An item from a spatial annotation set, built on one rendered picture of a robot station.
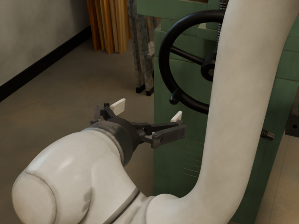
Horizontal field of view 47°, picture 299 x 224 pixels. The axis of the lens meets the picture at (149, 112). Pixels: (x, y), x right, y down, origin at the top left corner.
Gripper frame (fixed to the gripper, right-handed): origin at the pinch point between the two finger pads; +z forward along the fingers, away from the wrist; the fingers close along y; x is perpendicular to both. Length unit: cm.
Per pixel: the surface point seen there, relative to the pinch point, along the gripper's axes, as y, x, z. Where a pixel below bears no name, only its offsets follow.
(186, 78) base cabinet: 0.2, -0.9, 36.7
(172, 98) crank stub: -2.2, -1.0, 11.1
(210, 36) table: -7.3, -16.6, 20.8
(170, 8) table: 6.5, -21.7, 29.0
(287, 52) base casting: -27.3, -14.4, 31.7
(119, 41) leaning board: 79, 10, 165
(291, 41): -27.5, -17.6, 30.5
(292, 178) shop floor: -46, 49, 90
